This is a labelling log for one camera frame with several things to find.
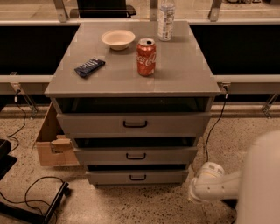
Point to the grey bottom drawer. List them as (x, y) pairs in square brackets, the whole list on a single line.
[(138, 174)]

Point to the grey drawer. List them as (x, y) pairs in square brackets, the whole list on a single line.
[(174, 124), (135, 151), (138, 174)]

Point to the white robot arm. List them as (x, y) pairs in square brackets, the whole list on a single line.
[(256, 187)]

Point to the grey top drawer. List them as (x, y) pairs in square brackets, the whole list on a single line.
[(174, 124)]

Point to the grey drawer cabinet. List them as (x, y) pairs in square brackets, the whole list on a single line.
[(182, 82)]

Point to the grey middle drawer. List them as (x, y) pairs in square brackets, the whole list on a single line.
[(135, 151)]

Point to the red cola can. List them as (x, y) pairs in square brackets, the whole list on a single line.
[(146, 56)]

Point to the dark blue snack packet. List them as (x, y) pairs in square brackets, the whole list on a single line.
[(89, 67)]

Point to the beige paper bowl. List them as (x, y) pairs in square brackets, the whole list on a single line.
[(118, 39)]

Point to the brown cardboard box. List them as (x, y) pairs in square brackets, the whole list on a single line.
[(53, 147)]

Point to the clear plastic water bottle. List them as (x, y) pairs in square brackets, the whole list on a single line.
[(166, 16)]

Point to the black stand base left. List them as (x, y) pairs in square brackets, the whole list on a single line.
[(34, 211)]

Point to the black office chair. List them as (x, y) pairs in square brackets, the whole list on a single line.
[(103, 9)]

